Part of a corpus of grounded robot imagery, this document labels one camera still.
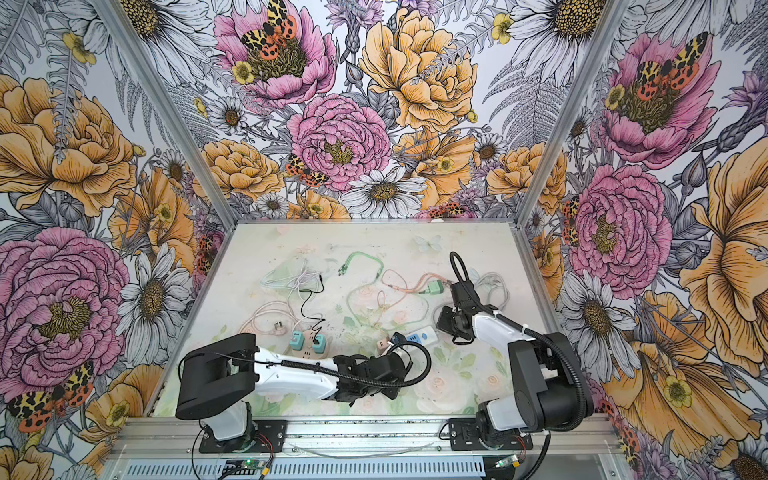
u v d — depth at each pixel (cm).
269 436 74
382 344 82
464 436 74
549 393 44
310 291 97
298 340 83
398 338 75
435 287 100
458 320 69
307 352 85
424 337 89
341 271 106
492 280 102
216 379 47
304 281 101
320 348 85
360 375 64
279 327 91
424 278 105
